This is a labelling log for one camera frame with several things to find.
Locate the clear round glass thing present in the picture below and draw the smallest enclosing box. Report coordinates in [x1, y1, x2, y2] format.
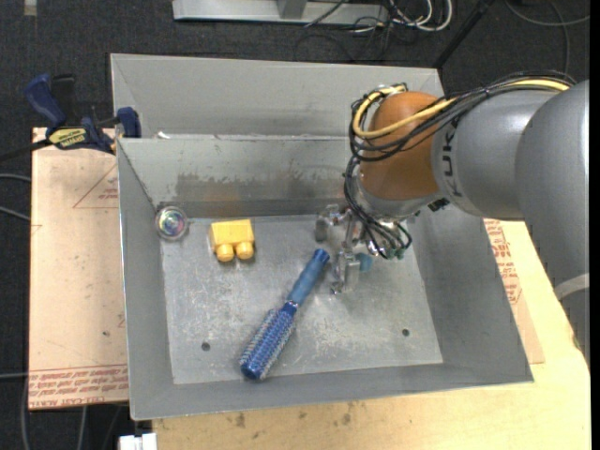
[154, 203, 191, 242]

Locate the yellow toy brick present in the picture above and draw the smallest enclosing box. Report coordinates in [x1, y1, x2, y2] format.
[208, 218, 257, 264]

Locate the grey metal bin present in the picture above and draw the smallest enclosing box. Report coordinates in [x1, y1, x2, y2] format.
[110, 52, 534, 422]

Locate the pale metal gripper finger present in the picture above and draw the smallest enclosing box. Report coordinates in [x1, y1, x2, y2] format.
[331, 252, 348, 295]
[345, 254, 362, 293]

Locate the brown cardboard board, red print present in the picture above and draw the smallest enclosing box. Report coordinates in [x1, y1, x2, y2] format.
[28, 127, 546, 412]

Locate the blue round hairbrush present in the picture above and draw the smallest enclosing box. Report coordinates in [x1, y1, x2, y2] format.
[238, 247, 332, 383]

